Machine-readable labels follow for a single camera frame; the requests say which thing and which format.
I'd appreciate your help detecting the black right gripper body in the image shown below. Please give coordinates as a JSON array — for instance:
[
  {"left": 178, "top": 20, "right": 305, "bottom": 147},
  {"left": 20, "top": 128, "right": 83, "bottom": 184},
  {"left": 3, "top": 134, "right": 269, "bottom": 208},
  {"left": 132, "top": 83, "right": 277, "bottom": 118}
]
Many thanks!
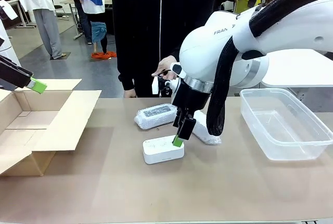
[{"left": 171, "top": 79, "right": 212, "bottom": 112}]

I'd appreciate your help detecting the bubble-wrapped clock white face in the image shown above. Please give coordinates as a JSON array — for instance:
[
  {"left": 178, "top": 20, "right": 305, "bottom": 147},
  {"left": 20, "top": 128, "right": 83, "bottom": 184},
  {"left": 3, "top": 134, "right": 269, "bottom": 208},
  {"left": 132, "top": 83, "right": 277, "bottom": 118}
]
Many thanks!
[{"left": 191, "top": 109, "right": 222, "bottom": 145}]

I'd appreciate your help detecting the bubble-wrapped clock dark face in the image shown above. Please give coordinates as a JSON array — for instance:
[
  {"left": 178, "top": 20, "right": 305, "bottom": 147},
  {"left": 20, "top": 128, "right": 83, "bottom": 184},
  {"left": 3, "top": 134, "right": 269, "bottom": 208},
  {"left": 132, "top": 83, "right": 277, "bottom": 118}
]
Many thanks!
[{"left": 134, "top": 103, "right": 179, "bottom": 130}]

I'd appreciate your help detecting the white unwrapped clock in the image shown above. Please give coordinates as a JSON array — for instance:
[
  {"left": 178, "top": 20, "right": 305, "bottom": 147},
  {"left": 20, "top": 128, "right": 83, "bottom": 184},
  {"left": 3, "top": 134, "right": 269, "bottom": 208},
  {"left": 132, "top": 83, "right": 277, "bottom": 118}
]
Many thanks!
[{"left": 142, "top": 134, "right": 185, "bottom": 165}]

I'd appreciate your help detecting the person's right forearm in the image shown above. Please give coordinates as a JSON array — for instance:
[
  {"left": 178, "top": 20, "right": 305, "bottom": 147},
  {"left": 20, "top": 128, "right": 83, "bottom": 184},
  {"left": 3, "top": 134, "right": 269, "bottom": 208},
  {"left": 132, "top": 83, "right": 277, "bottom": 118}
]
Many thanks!
[{"left": 118, "top": 52, "right": 137, "bottom": 92}]

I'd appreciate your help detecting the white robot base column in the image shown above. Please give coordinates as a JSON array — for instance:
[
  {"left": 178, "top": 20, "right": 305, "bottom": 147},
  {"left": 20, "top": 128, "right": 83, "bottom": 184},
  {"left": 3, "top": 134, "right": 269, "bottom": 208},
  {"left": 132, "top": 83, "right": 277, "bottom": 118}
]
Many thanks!
[{"left": 0, "top": 19, "right": 21, "bottom": 66}]

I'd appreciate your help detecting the person's left hand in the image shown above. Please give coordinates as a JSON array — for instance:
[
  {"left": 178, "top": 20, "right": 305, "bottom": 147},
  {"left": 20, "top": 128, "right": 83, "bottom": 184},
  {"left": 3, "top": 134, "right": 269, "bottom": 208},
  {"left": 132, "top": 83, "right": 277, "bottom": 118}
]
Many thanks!
[{"left": 151, "top": 55, "right": 181, "bottom": 78}]

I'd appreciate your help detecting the dark floor mat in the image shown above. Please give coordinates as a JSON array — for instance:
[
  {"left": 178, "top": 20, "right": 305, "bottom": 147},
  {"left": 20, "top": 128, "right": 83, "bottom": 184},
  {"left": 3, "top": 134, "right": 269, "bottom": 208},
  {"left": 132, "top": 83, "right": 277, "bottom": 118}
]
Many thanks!
[{"left": 49, "top": 51, "right": 71, "bottom": 60}]

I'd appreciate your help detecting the person in white coat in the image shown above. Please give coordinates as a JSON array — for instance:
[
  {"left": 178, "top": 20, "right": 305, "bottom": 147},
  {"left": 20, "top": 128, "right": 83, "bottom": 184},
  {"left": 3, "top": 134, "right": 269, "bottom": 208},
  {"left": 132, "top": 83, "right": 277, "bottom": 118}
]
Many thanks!
[{"left": 12, "top": 0, "right": 65, "bottom": 60}]

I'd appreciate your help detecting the wooden desk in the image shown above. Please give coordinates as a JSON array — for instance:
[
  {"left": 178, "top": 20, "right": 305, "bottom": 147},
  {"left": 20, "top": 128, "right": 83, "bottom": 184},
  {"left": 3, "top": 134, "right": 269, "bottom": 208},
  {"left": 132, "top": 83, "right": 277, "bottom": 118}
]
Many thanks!
[{"left": 0, "top": 0, "right": 37, "bottom": 29}]

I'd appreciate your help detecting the open cardboard box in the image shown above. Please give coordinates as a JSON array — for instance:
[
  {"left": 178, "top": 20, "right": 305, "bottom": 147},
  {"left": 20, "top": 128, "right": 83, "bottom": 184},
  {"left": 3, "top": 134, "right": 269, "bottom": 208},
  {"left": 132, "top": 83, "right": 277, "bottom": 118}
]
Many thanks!
[{"left": 0, "top": 78, "right": 103, "bottom": 177}]

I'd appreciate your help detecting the black chair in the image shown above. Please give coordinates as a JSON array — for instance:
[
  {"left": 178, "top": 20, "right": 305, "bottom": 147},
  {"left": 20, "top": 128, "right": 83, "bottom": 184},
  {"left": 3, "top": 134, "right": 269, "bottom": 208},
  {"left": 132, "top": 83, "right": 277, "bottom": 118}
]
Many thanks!
[{"left": 48, "top": 0, "right": 70, "bottom": 21}]

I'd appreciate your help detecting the person in dark clothes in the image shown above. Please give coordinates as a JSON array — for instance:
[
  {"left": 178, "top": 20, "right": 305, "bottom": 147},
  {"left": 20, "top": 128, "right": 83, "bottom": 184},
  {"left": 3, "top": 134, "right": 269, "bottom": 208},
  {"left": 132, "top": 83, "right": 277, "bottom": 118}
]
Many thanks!
[{"left": 63, "top": 0, "right": 93, "bottom": 45}]

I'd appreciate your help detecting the person in black zip hoodie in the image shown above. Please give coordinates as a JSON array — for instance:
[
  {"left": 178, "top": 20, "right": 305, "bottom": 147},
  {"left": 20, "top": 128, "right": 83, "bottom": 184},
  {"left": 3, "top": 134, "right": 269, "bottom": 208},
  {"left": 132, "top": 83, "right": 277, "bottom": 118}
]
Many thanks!
[{"left": 111, "top": 0, "right": 217, "bottom": 98}]

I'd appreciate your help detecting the clear plastic container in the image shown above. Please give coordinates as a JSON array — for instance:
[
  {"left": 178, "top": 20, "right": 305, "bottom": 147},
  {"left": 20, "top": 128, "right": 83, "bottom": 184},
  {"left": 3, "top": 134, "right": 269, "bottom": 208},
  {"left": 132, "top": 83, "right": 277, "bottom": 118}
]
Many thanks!
[{"left": 239, "top": 88, "right": 333, "bottom": 161}]

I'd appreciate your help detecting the small light table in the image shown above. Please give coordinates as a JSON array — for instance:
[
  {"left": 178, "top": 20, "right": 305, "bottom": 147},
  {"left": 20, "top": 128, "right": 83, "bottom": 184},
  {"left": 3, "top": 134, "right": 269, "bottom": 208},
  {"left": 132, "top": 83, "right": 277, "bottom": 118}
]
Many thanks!
[{"left": 60, "top": 0, "right": 84, "bottom": 40}]

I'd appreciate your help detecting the black right arm cable sleeve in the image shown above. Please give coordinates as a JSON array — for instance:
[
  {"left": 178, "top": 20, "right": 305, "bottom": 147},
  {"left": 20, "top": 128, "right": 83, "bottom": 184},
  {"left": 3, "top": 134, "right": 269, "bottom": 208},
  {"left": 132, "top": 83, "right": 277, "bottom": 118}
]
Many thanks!
[{"left": 207, "top": 0, "right": 333, "bottom": 138}]

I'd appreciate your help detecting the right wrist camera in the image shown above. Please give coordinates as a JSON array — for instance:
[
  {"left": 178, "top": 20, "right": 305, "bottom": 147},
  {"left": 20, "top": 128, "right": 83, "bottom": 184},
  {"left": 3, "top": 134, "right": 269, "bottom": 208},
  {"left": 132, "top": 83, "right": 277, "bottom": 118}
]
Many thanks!
[{"left": 151, "top": 70, "right": 180, "bottom": 98}]

